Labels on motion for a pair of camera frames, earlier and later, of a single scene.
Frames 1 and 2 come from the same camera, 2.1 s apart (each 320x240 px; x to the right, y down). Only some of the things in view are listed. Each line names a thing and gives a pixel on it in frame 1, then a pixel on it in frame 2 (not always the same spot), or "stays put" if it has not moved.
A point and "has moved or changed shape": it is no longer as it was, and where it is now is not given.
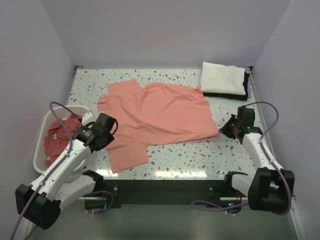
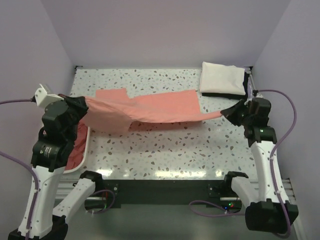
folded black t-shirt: x=232 y=96 stays put
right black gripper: x=224 y=128 → x=230 y=112
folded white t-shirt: x=223 y=79 stays put
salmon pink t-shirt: x=157 y=113 has moved or changed shape
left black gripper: x=110 y=137 → x=79 y=102
